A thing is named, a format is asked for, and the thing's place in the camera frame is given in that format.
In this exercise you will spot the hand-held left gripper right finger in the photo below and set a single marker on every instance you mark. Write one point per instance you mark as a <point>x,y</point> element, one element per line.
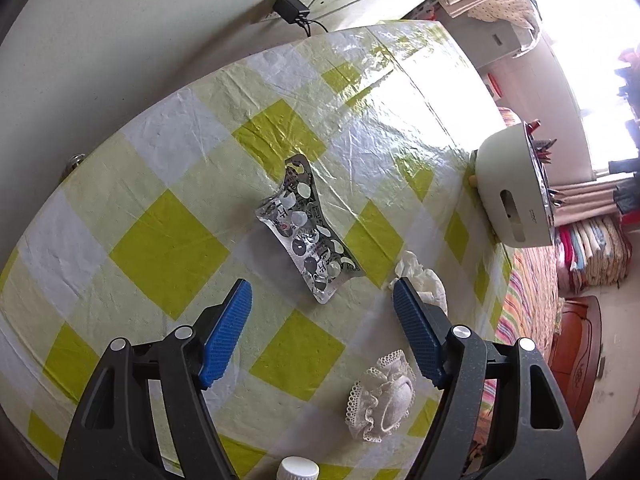
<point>415,330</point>

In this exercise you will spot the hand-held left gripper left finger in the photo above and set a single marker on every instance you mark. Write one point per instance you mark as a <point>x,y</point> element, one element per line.
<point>225,330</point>

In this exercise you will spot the white tissue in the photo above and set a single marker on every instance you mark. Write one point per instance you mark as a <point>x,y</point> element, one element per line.
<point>425,280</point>

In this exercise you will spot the white lace cloth ball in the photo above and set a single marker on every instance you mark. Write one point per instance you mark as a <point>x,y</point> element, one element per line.
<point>385,400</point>

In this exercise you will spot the silver pill blister pack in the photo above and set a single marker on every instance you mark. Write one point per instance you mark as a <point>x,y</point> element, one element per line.
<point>300,240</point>

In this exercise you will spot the white bottle cap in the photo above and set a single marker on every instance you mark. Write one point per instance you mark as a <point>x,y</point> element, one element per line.
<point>297,470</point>

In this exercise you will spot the striped bedsheet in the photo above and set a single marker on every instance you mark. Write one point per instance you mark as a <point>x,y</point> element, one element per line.
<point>532,300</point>

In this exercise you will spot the wooden headboard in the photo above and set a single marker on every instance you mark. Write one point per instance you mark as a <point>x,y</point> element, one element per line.
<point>575,360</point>

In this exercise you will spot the white desk organizer box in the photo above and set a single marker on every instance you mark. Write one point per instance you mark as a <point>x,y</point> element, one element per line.
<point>505,170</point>

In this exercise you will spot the stack of folded quilts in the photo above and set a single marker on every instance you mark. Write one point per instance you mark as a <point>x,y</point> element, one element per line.
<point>595,255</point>

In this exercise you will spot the beige curtain beside quilts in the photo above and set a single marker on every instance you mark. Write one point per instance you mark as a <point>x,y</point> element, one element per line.
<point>585,200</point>

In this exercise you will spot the metal knob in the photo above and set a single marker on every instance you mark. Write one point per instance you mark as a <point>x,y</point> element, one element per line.
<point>73,165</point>

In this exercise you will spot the white floor appliance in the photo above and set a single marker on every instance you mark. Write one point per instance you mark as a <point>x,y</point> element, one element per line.
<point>495,42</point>

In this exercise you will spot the row of hanging clothes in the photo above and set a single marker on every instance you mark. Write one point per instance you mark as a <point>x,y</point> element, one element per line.
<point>627,110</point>

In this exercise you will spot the window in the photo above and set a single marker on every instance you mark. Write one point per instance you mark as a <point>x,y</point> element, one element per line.
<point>590,60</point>

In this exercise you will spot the black charger plug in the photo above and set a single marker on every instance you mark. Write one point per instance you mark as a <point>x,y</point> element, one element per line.
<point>290,9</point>

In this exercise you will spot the polka dot cloth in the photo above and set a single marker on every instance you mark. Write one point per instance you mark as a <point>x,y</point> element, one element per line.
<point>510,5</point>

